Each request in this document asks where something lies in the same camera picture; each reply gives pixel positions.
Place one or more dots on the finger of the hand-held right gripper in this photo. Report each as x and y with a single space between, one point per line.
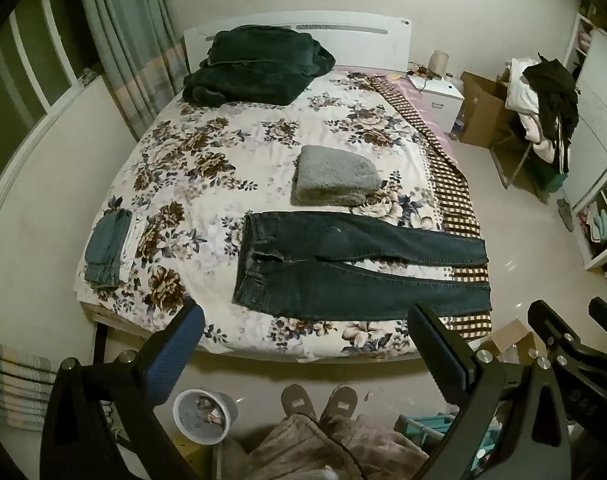
551 322
606 312

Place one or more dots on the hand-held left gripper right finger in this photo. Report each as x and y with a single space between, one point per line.
436 347

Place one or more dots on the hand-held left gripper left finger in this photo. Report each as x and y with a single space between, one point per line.
181 345

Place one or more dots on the dark blue jeans pants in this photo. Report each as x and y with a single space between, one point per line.
333 265

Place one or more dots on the small cardboard box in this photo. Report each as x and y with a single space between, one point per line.
513 337

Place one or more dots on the white trash bin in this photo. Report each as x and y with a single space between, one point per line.
203 417

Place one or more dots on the teal rack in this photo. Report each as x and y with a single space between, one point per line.
426 427

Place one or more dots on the grey slipper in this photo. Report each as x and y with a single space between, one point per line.
339 402
299 402

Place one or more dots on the folded light blue jeans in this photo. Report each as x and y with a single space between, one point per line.
105 247

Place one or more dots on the brown checkered blanket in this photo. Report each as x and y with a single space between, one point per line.
451 185

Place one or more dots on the person's pink fleece robe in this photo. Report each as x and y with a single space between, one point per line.
308 452

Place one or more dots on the striped cloth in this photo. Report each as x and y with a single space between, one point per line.
15 385

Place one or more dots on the floral print blanket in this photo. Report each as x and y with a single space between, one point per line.
223 170

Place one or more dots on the grey folded fleece blanket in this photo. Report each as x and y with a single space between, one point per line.
336 177

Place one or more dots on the large cardboard box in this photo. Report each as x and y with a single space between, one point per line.
483 110

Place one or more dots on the black garment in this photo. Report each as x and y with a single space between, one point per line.
556 95

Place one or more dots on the white nightstand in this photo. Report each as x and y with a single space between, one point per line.
441 97

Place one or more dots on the dark green clothes pile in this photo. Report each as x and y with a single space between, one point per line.
253 67

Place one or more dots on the window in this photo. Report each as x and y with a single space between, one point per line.
28 75

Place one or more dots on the green striped curtain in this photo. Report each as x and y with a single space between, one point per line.
128 35

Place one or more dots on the metal frame chair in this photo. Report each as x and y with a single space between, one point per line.
513 160

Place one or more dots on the white bed frame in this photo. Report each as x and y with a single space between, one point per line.
363 42

